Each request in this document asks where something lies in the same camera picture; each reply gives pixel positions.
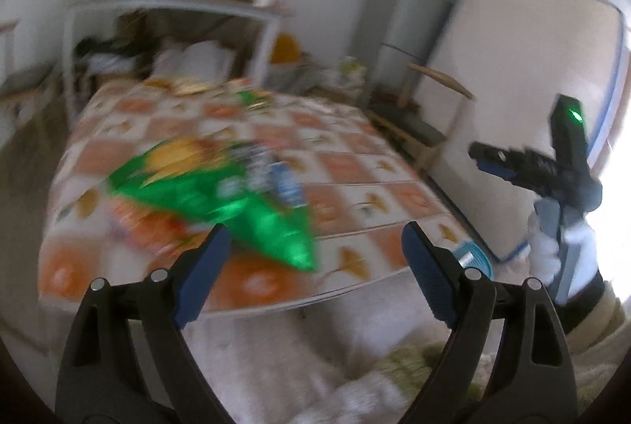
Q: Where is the yellow snack wrapper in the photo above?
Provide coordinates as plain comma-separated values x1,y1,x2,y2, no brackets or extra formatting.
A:
143,77,230,97

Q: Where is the small green snack packet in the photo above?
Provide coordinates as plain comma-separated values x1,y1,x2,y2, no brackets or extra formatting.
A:
236,89,272,109

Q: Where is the green chip bag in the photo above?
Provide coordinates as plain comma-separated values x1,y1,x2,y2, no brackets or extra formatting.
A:
108,136,317,272

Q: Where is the yellow plastic bag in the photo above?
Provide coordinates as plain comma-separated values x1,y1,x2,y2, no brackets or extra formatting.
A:
269,32,302,65

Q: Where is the blue plastic trash basket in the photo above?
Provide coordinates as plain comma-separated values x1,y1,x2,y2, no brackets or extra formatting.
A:
452,241,494,280

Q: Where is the grey refrigerator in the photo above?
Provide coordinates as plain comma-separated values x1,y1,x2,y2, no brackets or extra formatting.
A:
347,0,456,107

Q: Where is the wooden chair dark seat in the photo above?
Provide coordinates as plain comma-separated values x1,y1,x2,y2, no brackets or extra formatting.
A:
364,63,477,172

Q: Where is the white mattress blue trim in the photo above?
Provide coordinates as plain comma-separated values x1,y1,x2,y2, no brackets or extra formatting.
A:
429,0,628,260

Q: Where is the orange pink snack bag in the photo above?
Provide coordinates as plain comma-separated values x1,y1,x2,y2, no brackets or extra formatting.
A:
109,196,211,257

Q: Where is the white metal desk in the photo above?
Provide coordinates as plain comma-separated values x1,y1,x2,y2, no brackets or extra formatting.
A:
62,0,289,126

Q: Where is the table with patterned tablecloth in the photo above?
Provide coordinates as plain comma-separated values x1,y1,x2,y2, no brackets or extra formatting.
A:
36,76,494,316

